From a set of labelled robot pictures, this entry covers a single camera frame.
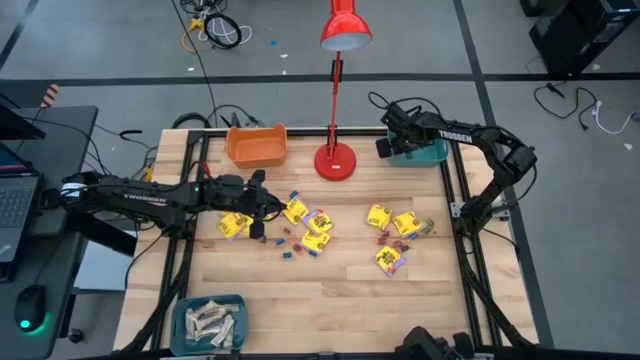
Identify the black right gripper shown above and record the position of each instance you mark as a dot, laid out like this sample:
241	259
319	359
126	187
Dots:
410	132

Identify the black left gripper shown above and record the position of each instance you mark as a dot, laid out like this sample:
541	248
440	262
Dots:
255	202

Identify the white candy bar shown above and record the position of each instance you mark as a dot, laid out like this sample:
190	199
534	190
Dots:
207	326
190	322
223	331
207	311
200	336
230	307
231	341

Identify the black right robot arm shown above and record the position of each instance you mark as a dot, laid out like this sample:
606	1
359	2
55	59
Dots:
480	134

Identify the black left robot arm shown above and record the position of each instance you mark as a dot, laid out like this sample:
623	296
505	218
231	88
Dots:
140	197

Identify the yellow purple-edged candy packet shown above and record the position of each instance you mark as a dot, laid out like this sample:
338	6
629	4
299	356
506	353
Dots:
389	260
320	221

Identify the teal green plastic bin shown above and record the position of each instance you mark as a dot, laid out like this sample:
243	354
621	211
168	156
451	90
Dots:
430	156

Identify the orange plastic bin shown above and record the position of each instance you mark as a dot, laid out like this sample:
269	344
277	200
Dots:
256	150

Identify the red desk lamp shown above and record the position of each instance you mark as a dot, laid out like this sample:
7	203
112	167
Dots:
335	162

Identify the dark blue plastic bin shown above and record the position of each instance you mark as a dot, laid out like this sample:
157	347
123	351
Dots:
241	300

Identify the black computer tower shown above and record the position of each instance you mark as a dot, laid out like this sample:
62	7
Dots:
585	35

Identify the black side desk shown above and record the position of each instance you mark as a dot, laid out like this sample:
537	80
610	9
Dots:
65	150

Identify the small black desk device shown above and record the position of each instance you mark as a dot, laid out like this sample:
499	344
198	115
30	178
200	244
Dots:
50	198

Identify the black desk caster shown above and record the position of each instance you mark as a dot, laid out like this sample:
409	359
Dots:
75	335

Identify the striped hazard marker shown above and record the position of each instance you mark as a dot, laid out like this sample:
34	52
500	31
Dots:
50	95

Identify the black laptop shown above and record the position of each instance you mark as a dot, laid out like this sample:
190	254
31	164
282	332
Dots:
15	205

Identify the black computer mouse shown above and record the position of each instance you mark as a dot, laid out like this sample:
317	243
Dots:
30	306

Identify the grey metal mount plate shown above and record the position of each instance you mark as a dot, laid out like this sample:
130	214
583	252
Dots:
496	211

